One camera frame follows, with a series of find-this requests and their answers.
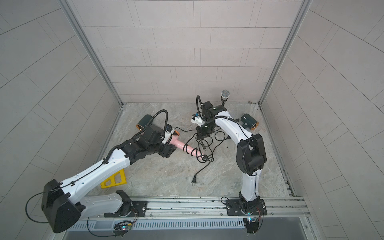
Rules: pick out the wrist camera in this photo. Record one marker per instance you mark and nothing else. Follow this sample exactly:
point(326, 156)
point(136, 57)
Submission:
point(168, 134)
point(198, 120)

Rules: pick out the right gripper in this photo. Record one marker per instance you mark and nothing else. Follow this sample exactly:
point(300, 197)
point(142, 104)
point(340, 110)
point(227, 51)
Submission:
point(203, 133)

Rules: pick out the microphone on black stand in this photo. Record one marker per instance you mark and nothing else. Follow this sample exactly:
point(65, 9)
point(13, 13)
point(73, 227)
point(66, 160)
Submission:
point(224, 96)

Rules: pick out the pink hair dryer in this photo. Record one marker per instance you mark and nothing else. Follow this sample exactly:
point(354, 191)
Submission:
point(195, 152)

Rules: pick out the left green hair dryer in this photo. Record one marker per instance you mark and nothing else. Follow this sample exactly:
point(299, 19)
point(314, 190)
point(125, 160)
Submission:
point(144, 122)

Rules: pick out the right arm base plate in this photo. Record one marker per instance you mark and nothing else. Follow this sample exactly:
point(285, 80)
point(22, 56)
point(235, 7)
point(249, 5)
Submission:
point(237, 207)

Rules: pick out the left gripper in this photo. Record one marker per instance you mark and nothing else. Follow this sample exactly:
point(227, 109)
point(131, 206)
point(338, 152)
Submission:
point(169, 150)

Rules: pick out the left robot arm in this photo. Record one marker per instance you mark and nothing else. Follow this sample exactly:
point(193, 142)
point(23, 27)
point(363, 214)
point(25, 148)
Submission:
point(66, 202)

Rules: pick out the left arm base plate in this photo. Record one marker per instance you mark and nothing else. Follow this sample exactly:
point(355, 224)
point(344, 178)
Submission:
point(136, 209)

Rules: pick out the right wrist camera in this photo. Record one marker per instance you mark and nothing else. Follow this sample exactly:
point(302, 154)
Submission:
point(198, 120)

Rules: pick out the aluminium rail frame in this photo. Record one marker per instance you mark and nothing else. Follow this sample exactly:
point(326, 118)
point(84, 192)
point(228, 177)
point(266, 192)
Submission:
point(221, 207)

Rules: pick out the yellow triangular plastic piece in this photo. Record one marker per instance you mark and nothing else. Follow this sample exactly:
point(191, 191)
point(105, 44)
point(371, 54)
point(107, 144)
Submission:
point(117, 179)

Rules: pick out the right green hair dryer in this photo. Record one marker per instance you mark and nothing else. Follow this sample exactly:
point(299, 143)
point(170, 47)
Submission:
point(249, 122)

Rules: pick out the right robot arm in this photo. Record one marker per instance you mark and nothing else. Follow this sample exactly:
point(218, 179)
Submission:
point(250, 154)

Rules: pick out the circuit board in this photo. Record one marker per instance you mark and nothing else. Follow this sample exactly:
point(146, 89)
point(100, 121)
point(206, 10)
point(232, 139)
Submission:
point(123, 226)
point(251, 225)

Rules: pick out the left circuit board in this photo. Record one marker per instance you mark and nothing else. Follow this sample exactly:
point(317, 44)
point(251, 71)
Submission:
point(123, 226)

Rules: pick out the green hair dryer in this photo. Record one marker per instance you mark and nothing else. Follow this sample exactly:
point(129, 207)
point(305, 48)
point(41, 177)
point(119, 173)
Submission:
point(249, 122)
point(144, 122)

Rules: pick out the right circuit board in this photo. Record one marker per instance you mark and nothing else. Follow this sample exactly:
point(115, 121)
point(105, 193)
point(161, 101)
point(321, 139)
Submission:
point(251, 225)

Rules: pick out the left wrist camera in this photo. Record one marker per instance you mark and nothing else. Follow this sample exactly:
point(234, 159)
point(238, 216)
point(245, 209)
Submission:
point(168, 134)

